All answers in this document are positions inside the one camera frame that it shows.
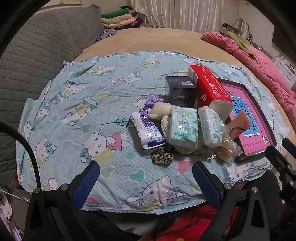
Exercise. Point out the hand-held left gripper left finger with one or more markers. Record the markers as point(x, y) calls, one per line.
point(85, 187)

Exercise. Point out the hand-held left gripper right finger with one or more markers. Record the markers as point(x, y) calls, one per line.
point(208, 187)

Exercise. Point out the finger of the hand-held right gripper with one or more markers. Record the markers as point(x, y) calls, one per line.
point(290, 147)
point(278, 158)

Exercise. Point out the dark tray box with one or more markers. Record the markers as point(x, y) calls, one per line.
point(272, 136)

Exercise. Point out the white floral scrunchie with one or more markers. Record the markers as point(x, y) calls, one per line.
point(165, 126)

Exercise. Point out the cream plush bear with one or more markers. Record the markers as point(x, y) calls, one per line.
point(159, 110)

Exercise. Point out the pink book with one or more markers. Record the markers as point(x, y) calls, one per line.
point(254, 143)

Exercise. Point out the clear plastic bag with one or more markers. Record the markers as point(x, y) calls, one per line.
point(227, 148)

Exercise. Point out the red cloth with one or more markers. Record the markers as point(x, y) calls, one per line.
point(185, 227)

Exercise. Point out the peach pink sponge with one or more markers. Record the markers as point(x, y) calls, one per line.
point(240, 125)

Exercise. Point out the leopard print scrunchie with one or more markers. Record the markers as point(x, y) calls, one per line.
point(161, 155)

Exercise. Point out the green white tissue pack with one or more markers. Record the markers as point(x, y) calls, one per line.
point(182, 125)
point(210, 127)

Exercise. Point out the white storage drawers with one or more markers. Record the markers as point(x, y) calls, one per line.
point(284, 67)

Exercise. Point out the pink quilt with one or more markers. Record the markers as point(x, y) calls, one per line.
point(266, 69)

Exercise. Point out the purple white plastic packet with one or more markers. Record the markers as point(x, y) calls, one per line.
point(148, 129)

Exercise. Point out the light blue cartoon cat blanket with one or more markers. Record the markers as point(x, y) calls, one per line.
point(92, 104)

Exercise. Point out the black box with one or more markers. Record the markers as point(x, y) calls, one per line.
point(180, 92)

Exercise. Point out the red tissue pack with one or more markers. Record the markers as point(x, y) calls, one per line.
point(208, 88)

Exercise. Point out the purple satin scrunchie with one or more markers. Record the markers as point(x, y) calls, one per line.
point(152, 100)

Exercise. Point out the black monitor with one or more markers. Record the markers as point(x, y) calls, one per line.
point(276, 38)

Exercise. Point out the green cloth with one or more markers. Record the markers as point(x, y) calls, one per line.
point(240, 44)

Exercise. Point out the ornate white mirror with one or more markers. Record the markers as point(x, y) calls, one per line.
point(241, 23)

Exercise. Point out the grey quilted sofa cover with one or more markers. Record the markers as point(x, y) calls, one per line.
point(34, 58)

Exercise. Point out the dark patterned cloth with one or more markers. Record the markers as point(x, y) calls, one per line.
point(105, 34)

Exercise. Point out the beige bed sheet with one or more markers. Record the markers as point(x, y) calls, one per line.
point(161, 39)

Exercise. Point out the white curtain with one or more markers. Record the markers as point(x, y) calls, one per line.
point(185, 14)

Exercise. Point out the stack of folded clothes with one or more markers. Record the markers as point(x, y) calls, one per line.
point(120, 19)

